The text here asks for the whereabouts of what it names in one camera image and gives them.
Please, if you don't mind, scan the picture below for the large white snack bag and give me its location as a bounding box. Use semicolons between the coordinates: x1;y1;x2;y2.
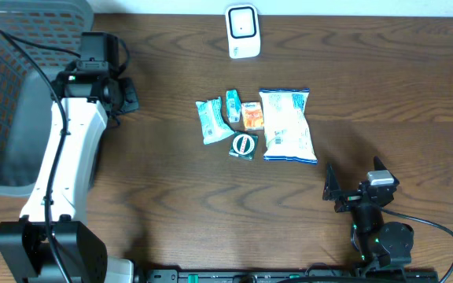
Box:
259;88;318;164

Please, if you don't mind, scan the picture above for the small teal tissue pack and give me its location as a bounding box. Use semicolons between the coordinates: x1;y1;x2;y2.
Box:
226;90;241;123

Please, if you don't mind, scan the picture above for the orange tissue pack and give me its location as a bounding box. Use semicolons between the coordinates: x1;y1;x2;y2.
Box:
241;102;264;130

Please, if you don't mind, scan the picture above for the grey plastic mesh basket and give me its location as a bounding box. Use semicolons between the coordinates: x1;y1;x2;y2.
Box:
0;0;94;197

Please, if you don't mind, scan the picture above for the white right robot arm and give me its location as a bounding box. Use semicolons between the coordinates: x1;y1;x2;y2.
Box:
322;157;414;277

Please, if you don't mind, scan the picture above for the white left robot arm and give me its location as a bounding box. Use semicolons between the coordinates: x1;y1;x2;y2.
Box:
0;72;144;282

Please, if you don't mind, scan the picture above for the white barcode scanner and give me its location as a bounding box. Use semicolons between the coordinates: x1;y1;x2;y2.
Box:
225;4;261;59

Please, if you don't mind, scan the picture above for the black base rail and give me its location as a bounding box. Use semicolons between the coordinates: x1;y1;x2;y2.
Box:
133;267;439;283

